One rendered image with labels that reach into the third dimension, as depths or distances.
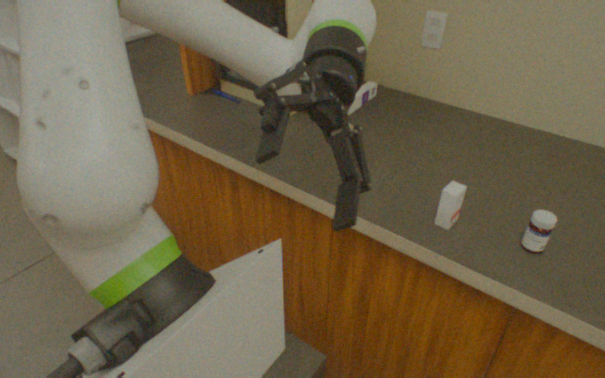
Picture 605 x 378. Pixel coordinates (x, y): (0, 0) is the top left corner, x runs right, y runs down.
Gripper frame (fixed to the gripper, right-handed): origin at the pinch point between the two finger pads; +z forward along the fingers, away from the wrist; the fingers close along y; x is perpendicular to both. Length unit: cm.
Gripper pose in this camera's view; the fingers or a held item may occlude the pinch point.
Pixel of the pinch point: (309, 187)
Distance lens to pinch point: 48.9
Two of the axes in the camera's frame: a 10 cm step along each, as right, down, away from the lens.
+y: -6.4, -5.6, -5.2
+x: 7.5, -3.1, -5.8
